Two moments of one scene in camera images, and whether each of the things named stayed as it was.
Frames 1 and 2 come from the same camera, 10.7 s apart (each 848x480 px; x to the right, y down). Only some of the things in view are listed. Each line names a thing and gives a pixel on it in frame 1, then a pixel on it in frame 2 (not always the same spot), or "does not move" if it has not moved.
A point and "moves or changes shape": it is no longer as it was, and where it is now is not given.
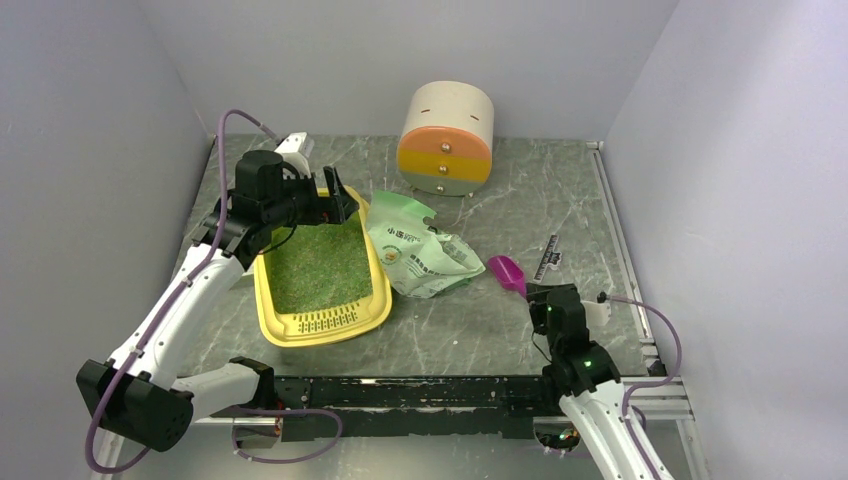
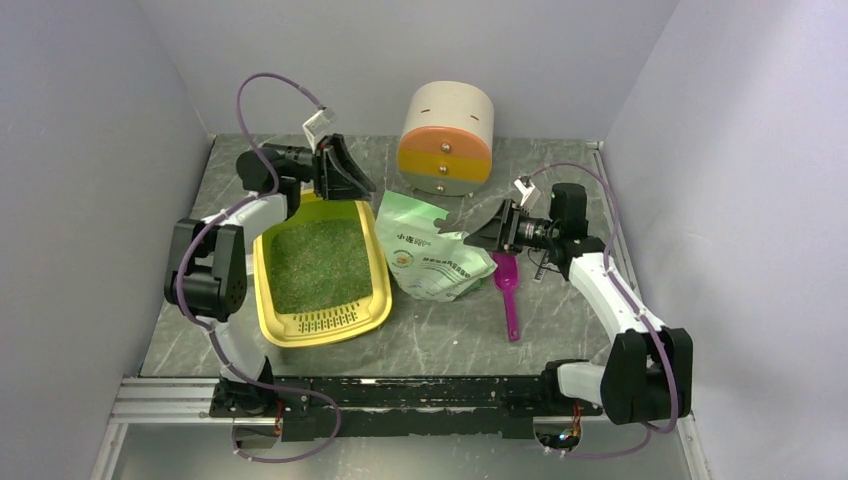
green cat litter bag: x=418 y=260 moves or changes shape
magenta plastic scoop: x=508 y=272 moves or changes shape
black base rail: x=385 y=407 does not move
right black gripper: x=536 y=295 -> x=488 y=236
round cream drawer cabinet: x=445 y=145 does not move
